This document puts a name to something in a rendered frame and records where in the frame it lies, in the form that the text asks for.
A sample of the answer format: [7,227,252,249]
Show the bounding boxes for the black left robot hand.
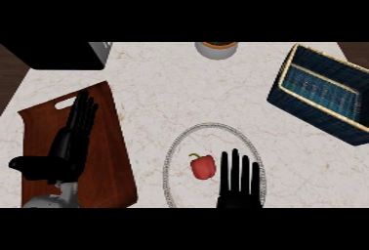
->
[7,90,98,186]

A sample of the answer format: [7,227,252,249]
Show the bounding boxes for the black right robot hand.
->
[215,148,263,209]

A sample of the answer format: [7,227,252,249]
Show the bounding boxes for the red bell pepper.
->
[187,152,216,181]

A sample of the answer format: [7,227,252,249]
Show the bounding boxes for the dark blue wicker basket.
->
[265,43,369,146]

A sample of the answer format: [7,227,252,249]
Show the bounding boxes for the brown wooden cutting board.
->
[17,80,139,209]

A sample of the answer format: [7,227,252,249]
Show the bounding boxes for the black and grey appliance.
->
[0,42,113,71]

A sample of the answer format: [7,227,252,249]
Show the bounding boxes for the grey pot with orange rim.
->
[193,42,238,61]

